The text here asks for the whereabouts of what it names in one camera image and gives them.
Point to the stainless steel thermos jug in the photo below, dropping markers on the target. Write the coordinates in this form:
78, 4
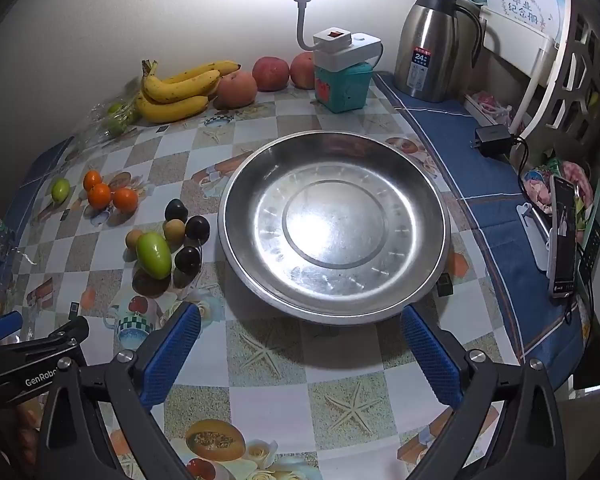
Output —
425, 35

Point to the orange tangerine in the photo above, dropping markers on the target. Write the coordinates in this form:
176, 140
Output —
125, 200
92, 180
99, 196

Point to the checkered printed tablecloth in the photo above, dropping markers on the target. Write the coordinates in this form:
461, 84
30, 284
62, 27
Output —
280, 360

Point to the smartphone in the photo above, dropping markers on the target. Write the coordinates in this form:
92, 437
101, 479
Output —
564, 240

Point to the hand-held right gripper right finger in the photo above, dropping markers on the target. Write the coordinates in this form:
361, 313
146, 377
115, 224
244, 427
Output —
430, 360

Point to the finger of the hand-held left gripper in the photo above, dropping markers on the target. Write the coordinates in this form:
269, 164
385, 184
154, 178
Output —
2, 325
65, 332

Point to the blue tablecloth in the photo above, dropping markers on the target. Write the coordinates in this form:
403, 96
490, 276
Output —
480, 185

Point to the white phone stand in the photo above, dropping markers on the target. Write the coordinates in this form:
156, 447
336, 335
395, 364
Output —
550, 265

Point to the black keypad device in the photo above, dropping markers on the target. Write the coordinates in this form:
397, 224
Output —
592, 247

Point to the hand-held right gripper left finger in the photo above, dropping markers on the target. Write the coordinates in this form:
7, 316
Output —
172, 355

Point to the clear bag with red contents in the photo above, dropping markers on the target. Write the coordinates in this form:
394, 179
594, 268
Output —
490, 105

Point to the dark purple plum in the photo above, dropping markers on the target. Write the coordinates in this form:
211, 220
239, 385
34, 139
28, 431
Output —
197, 227
187, 259
176, 210

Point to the teal plastic box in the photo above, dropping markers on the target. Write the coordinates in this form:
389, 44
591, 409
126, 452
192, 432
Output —
342, 90

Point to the stainless steel basin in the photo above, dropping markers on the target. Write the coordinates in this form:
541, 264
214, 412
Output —
330, 220

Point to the white lattice panel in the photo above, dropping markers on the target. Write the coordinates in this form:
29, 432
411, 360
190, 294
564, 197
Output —
587, 50

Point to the yellow banana bunch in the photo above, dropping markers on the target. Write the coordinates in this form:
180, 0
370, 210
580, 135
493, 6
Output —
180, 87

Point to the brown longan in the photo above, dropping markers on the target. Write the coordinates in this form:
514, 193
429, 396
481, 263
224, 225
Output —
174, 230
134, 238

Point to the small green jujube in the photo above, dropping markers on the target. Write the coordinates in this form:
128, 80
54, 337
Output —
60, 190

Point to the white gooseneck plug lamp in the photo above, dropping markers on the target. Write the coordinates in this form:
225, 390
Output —
332, 40

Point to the pink patterned bag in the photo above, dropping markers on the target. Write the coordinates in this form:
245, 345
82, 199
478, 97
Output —
577, 175

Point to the large green jujube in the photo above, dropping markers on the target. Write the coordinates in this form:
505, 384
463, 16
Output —
153, 255

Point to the clear bag of green fruits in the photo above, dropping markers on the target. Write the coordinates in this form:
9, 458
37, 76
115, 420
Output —
112, 120

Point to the black charger adapter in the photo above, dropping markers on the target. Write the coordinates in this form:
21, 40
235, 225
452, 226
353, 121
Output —
492, 140

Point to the red apple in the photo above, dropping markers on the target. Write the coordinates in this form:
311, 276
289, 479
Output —
271, 74
302, 71

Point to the pink peach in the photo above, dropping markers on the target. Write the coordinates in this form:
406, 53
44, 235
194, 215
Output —
237, 90

